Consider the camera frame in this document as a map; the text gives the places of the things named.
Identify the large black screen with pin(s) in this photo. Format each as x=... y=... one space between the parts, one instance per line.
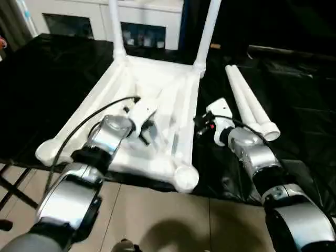
x=283 y=23

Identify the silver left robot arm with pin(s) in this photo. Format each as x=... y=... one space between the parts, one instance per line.
x=79 y=173

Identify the white plastic table top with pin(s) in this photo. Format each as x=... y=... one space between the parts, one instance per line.
x=157 y=84

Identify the small tan label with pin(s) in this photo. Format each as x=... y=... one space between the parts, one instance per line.
x=215 y=46

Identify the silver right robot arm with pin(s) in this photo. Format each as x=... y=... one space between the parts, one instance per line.
x=268 y=178

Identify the white plastic table leg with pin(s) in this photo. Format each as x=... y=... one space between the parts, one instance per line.
x=206 y=34
x=260 y=113
x=116 y=29
x=242 y=102

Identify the white cabinet with glass doors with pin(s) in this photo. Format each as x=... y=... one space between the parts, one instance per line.
x=94 y=18

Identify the black plastic mat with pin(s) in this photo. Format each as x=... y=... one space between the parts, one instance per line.
x=47 y=79

